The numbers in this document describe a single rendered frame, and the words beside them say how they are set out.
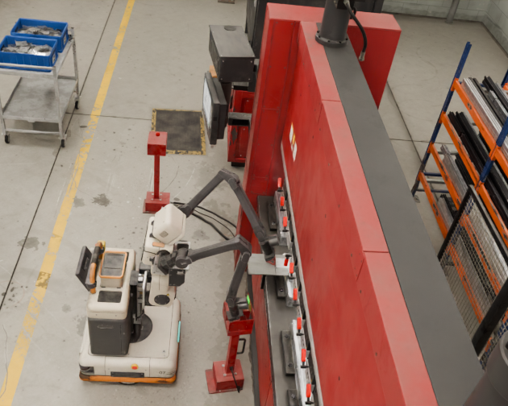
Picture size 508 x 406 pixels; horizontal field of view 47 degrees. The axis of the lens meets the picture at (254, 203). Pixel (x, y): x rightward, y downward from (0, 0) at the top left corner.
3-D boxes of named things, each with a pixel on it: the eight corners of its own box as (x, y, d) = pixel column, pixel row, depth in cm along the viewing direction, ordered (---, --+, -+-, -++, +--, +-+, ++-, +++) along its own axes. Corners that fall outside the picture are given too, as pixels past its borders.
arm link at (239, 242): (245, 229, 338) (244, 240, 330) (253, 246, 345) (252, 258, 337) (175, 250, 348) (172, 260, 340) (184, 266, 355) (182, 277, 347)
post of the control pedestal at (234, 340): (224, 367, 422) (231, 320, 387) (232, 366, 423) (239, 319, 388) (226, 374, 418) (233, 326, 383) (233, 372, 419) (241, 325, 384)
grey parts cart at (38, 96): (23, 100, 675) (11, 21, 614) (82, 105, 682) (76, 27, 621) (1, 145, 607) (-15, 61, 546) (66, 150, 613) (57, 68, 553)
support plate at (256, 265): (247, 254, 388) (247, 253, 388) (285, 255, 392) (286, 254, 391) (247, 274, 375) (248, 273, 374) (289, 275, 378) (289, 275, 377)
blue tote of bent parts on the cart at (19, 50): (8, 51, 589) (6, 35, 577) (59, 55, 594) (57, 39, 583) (-3, 68, 562) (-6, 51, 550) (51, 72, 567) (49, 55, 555)
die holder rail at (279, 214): (273, 200, 453) (275, 191, 447) (281, 200, 453) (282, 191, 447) (279, 246, 415) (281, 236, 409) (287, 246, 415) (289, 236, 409)
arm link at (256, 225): (230, 176, 370) (226, 180, 360) (237, 172, 369) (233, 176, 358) (260, 235, 377) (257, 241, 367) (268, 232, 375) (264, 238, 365)
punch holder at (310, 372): (304, 367, 304) (310, 349, 294) (320, 368, 305) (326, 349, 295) (307, 393, 293) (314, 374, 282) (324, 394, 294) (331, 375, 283)
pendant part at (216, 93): (201, 112, 468) (204, 72, 445) (216, 112, 471) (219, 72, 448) (209, 145, 435) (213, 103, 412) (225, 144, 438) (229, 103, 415)
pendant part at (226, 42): (201, 122, 483) (208, 23, 429) (231, 122, 489) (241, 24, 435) (210, 158, 446) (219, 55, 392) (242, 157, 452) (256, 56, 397)
